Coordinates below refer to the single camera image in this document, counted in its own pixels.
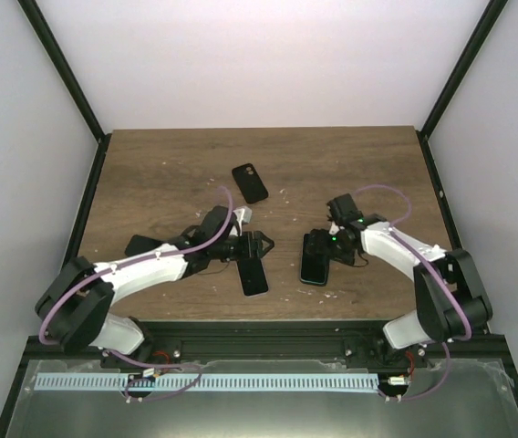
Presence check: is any black frame post right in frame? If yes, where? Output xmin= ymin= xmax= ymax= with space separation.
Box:
xmin=420 ymin=0 xmax=508 ymax=139

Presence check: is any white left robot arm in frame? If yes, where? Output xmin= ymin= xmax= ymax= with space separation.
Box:
xmin=35 ymin=206 xmax=275 ymax=369

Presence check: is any metal sheet front panel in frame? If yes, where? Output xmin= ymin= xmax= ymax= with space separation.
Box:
xmin=0 ymin=360 xmax=518 ymax=437

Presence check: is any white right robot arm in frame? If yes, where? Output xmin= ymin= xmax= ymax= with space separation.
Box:
xmin=300 ymin=193 xmax=493 ymax=368

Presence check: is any black frame post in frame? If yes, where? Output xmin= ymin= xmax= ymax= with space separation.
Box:
xmin=420 ymin=0 xmax=508 ymax=139
xmin=17 ymin=0 xmax=106 ymax=143

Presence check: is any light blue slotted cable duct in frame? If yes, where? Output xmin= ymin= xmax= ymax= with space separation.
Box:
xmin=34 ymin=372 xmax=379 ymax=393

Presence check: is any black frame post left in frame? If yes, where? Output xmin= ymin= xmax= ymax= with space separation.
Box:
xmin=17 ymin=0 xmax=106 ymax=143

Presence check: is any black smartphone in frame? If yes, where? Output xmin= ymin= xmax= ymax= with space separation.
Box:
xmin=124 ymin=235 xmax=186 ymax=257

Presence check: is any black phone case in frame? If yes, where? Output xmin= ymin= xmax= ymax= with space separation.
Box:
xmin=232 ymin=163 xmax=269 ymax=204
xmin=298 ymin=232 xmax=331 ymax=287

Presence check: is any purple edged smartphone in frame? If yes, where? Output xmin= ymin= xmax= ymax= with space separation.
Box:
xmin=236 ymin=258 xmax=269 ymax=297

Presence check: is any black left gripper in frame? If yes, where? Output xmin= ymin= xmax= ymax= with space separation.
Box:
xmin=211 ymin=232 xmax=275 ymax=262

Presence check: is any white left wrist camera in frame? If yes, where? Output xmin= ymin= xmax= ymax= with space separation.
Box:
xmin=233 ymin=206 xmax=253 ymax=227

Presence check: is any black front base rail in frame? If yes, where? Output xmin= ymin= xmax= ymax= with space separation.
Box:
xmin=24 ymin=318 xmax=511 ymax=370

